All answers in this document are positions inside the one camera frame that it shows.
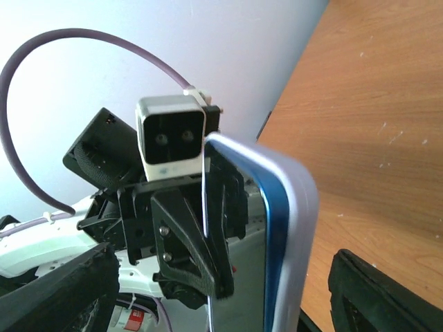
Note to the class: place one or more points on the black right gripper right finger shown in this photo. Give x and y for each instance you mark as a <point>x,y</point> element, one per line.
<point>365,299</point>

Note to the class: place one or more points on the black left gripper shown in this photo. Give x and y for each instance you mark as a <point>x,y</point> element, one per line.
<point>168,214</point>

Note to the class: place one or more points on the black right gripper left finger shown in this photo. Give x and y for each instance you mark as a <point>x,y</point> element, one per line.
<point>80,295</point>

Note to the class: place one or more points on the blue-edged black phone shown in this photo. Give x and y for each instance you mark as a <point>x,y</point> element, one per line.
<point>248,203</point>

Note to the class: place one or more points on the lavender plain phone case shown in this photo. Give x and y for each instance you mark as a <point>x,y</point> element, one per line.
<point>303,201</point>

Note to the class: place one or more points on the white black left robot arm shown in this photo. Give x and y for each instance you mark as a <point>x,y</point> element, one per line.
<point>106,155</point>

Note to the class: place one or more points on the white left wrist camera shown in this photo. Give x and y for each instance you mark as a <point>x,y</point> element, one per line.
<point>170,131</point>

